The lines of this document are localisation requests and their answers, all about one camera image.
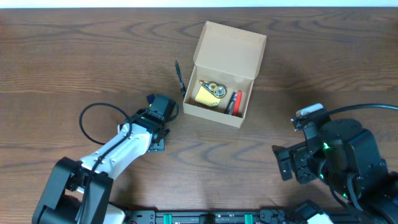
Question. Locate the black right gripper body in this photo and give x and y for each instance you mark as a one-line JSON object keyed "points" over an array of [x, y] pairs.
{"points": [[290, 163]]}

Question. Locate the yellow sticky note pad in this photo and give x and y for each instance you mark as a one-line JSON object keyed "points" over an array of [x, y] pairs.
{"points": [[206, 98]]}

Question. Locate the correction tape dispenser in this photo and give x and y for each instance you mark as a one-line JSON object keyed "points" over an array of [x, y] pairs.
{"points": [[216, 89]]}

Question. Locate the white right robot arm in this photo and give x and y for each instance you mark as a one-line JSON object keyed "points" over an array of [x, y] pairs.
{"points": [[343, 155]]}

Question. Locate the black pen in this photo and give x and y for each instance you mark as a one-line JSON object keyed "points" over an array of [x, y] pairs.
{"points": [[182, 86]]}

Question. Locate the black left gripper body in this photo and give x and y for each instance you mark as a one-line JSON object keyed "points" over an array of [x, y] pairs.
{"points": [[180, 78]]}

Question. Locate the brown cardboard box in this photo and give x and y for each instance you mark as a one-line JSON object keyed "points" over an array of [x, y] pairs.
{"points": [[231, 57]]}

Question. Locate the red black stapler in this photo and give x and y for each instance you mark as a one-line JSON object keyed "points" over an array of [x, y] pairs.
{"points": [[234, 104]]}

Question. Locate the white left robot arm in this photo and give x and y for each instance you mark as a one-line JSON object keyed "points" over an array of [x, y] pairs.
{"points": [[79, 191]]}

